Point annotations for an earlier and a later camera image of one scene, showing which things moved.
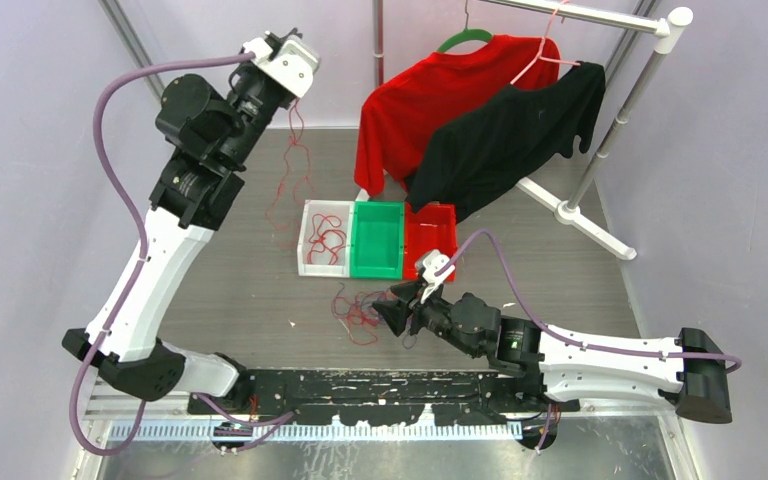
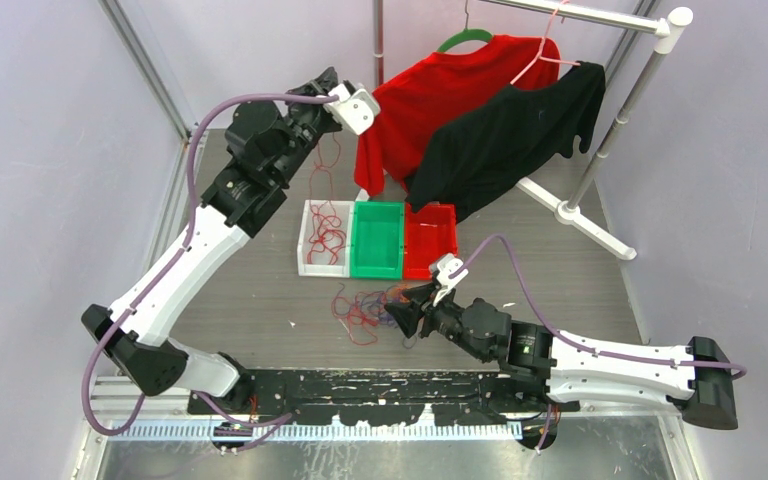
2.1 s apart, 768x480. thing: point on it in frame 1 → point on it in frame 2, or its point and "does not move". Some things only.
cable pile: [358, 312] does not move
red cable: [298, 184] → [321, 197]
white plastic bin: [326, 244] does not move
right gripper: [396, 311] does not move
